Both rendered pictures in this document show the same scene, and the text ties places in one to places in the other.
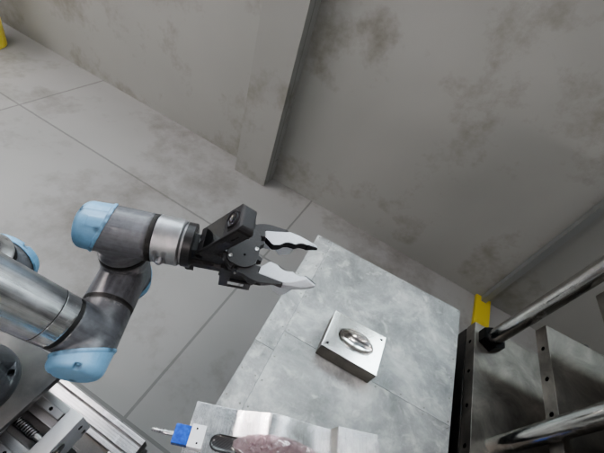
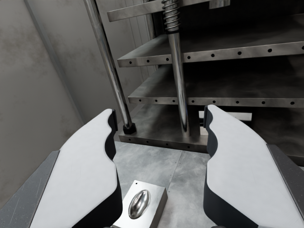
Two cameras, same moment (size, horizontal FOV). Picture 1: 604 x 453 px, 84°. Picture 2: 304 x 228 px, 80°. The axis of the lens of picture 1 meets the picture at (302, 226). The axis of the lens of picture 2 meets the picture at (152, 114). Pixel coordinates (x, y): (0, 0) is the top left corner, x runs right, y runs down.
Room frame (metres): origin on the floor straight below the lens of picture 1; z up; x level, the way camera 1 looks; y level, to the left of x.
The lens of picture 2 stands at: (0.32, 0.07, 1.51)
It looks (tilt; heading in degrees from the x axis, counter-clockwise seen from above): 30 degrees down; 291
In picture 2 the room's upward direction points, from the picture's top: 13 degrees counter-clockwise
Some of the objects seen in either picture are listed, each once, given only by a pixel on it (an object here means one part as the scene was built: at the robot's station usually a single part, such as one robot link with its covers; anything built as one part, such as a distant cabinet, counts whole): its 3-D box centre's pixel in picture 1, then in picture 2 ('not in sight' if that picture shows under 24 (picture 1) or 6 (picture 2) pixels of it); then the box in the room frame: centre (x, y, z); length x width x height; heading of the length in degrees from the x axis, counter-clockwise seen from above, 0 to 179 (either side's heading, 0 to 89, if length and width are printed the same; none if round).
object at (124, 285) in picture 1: (122, 276); not in sight; (0.27, 0.25, 1.33); 0.11 x 0.08 x 0.11; 14
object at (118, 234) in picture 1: (119, 232); not in sight; (0.29, 0.26, 1.43); 0.11 x 0.08 x 0.09; 104
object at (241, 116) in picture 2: not in sight; (227, 103); (0.22, -1.09, 0.87); 0.50 x 0.27 x 0.17; 81
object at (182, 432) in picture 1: (177, 434); not in sight; (0.18, 0.09, 0.85); 0.13 x 0.05 x 0.05; 99
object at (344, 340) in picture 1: (350, 345); (141, 209); (0.60, -0.31, 0.83); 0.20 x 0.15 x 0.07; 81
